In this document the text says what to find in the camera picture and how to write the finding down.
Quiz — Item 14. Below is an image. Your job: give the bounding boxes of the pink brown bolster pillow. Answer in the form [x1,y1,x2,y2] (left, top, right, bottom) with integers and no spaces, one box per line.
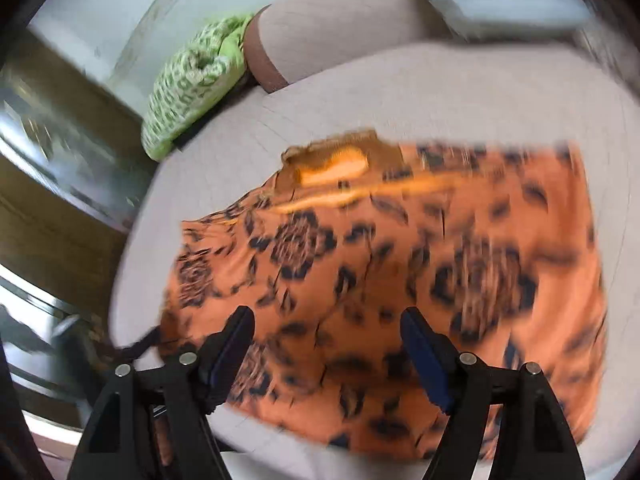
[244,0,451,93]

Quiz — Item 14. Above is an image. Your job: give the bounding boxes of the orange black floral blouse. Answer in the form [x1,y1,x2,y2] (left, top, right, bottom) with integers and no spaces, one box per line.
[158,131,606,460]

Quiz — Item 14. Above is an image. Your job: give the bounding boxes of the pink quilted mattress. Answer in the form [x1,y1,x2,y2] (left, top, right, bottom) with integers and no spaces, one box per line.
[110,42,639,479]

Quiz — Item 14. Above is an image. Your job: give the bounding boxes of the wooden door with glass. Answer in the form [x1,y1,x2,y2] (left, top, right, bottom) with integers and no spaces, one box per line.
[1,30,155,428]

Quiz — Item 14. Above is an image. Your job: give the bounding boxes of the green patterned folded blanket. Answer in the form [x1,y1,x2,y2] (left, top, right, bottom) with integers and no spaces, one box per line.
[141,13,254,162]

